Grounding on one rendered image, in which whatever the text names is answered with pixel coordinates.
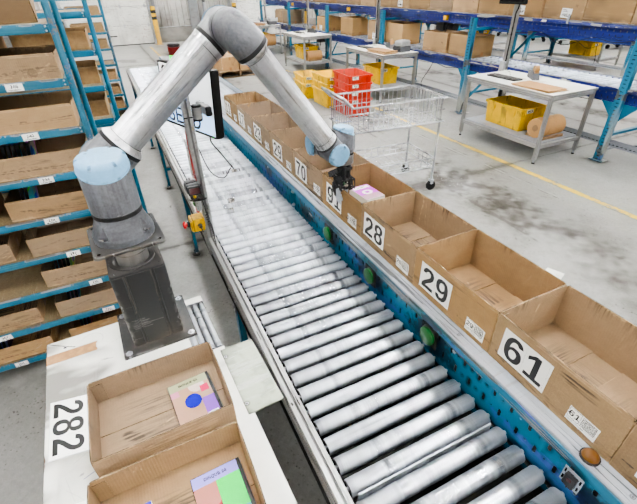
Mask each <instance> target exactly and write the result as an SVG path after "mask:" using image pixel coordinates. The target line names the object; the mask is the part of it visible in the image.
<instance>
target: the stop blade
mask: <svg viewBox="0 0 637 504"><path fill-rule="evenodd" d="M490 427H491V423H488V424H487V425H485V426H483V427H481V428H479V429H477V430H475V431H474V432H472V433H470V434H468V435H466V436H464V437H462V438H461V439H459V440H457V441H455V442H453V443H451V444H449V445H448V446H446V447H444V448H442V449H440V450H438V451H436V452H434V453H433V454H431V455H429V456H427V457H425V458H423V459H421V460H420V461H418V462H416V463H414V464H412V465H410V466H408V467H407V468H405V469H403V470H401V471H399V472H397V473H395V474H394V475H392V476H390V477H388V478H386V479H384V480H382V481H381V482H379V483H377V484H375V485H373V486H371V487H369V488H367V489H366V490H364V491H362V492H360V493H358V501H359V500H361V499H363V498H365V497H367V496H368V495H370V494H372V493H374V492H376V491H378V490H379V489H381V488H383V487H385V486H387V485H389V484H390V483H392V482H394V481H396V480H398V479H400V478H401V477H403V476H405V475H407V474H409V473H411V472H412V471H414V470H416V469H418V468H420V467H422V466H423V465H425V464H427V463H429V462H431V461H433V460H434V459H436V458H438V457H440V456H442V455H444V454H446V453H447V452H449V451H451V450H453V449H455V448H457V447H458V446H460V445H462V444H464V443H466V442H468V441H469V440H471V439H473V438H475V437H477V436H479V435H480V434H482V433H484V432H486V431H488V430H489V429H490Z"/></svg>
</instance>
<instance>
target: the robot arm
mask: <svg viewBox="0 0 637 504"><path fill-rule="evenodd" d="M227 51H229V52H230V54H231V55H232V56H233V57H234V58H235V59H236V60H237V61H238V62H239V63H240V64H241V65H247V66H248V67H249V68H250V69H251V70H252V71H253V73H254V74H255V75H256V76H257V77H258V79H259V80H260V81H261V82H262V83H263V85H264V86H265V87H266V88H267V89H268V91H269V92H270V93H271V94H272V95H273V97H274V98H275V99H276V100H277V101H278V102H279V104H280V105H281V106H282V107H283V108H284V110H285V111H286V112H287V113H288V114H289V116H290V117H291V118H292V119H293V120H294V122H295V123H296V124H297V125H298V126H299V127H300V129H301V130H302V131H303V132H304V133H305V135H306V137H305V146H306V150H307V153H308V154H309V155H313V156H314V155H319V156H320V157H322V158H323V159H325V160H326V161H327V162H329V163H330V164H331V165H333V166H336V167H337V168H335V169H333V170H330V171H329V172H328V175H329V177H334V178H333V179H334V180H333V182H332V191H333V193H334V195H335V197H336V199H337V201H338V203H339V204H340V205H341V201H343V198H342V196H341V192H342V190H345V191H347V192H348V189H349V190H352V189H353V188H354V189H355V178H354V177H353V176H351V170H352V166H351V164H352V163H353V155H354V128H353V127H352V126H351V125H348V124H335V125H334V126H333V129H330V128H329V127H328V125H327V124H326V123H325V121H324V120H323V119H322V118H321V116H320V115H319V114H318V112H317V111H316V110H315V108H314V107H313V106H312V105H311V103H310V102H309V101H308V99H307V98H306V97H305V95H304V94H303V93H302V92H301V90H300V89H299V88H298V86H297V85H296V84H295V82H294V81H293V80H292V79H291V77H290V76H289V75H288V73H287V72H286V71H285V69H284V68H283V67H282V66H281V64H280V63H279V62H278V60H277V59H276V58H275V56H274V55H273V54H272V53H271V51H270V50H269V49H268V47H267V38H266V37H265V35H264V34H263V33H262V32H261V30H260V29H259V28H258V27H257V26H256V25H255V24H254V23H253V22H252V20H250V19H249V18H248V17H247V16H246V15H245V14H244V13H242V12H241V11H240V10H238V9H236V8H233V7H227V6H224V5H215V6H212V7H210V8H208V9H207V10H206V11H205V13H204V14H203V16H202V19H201V22H200V23H199V24H198V25H197V27H196V28H195V29H194V32H193V33H192V34H191V35H190V36H189V38H188V39H187V40H186V41H185V42H184V43H183V45H182V46H181V47H180V48H179V49H178V50H177V52H176V53H175V54H174V55H173V56H172V57H171V59H170V60H169V61H168V62H167V63H166V64H165V66H164V67H163V68H162V69H161V70H160V72H159V73H158V74H157V75H156V76H155V77H154V79H153V80H152V81H151V82H150V83H149V84H148V86H147V87H146V88H145V89H144V90H143V91H142V93H141V94H140V95H139V96H138V97H137V99H136V100H135V101H134V102H133V103H132V104H131V106H130V107H129V108H128V109H127V110H126V111H125V113H124V114H123V115H122V116H121V117H120V118H119V120H118V121H117V122H116V123H115V124H114V125H113V127H105V128H102V129H101V130H100V131H99V132H98V134H97V135H96V136H95V137H93V138H90V139H89V140H87V141H86V142H85V143H84V144H83V145H82V147H81V149H80V151H79V154H78V155H77V156H76V157H75V158H74V160H73V166H74V172H75V174H76V176H77V178H78V181H79V184H80V186H81V189H82V191H83V194H84V197H85V199H86V202H87V205H88V207H89V210H90V212H91V215H92V218H93V229H92V237H93V240H94V242H95V244H96V245H97V246H98V247H101V248H104V249H122V248H127V247H131V246H134V245H137V244H139V243H141V242H143V241H145V240H147V239H148V238H149V237H151V236H152V234H153V233H154V231H155V226H154V222H153V220H152V219H151V218H150V216H149V215H148V214H147V213H146V211H145V210H144V209H143V207H142V204H141V200H140V197H139V194H138V190H137V187H136V184H135V180H134V177H133V173H132V170H133V169H134V167H135V166H136V165H137V164H138V163H139V162H140V160H141V159H142V154H141V150H142V149H143V147H144V146H145V145H146V144H147V143H148V142H149V140H150V139H151V138H152V137H153V136H154V135H155V133H156V132H157V131H158V130H159V129H160V128H161V127H162V125H163V124H164V123H165V122H166V121H167V120H168V118H169V117H170V116H171V115H172V114H173V113H174V111H175V110H176V109H177V108H178V107H179V106H180V105H181V103H182V102H183V101H184V100H185V99H186V98H187V96H188V95H189V94H190V93H191V92H192V91H193V89H194V88H195V87H196V86H197V85H198V84H199V83H200V81H201V80H202V79H203V78H204V77H205V76H206V74H207V73H208V72H209V71H210V70H211V69H212V67H213V66H214V65H215V64H216V63H217V62H218V60H219V59H220V58H222V57H223V56H224V55H225V54H226V53H227ZM353 181H354V185H353Z"/></svg>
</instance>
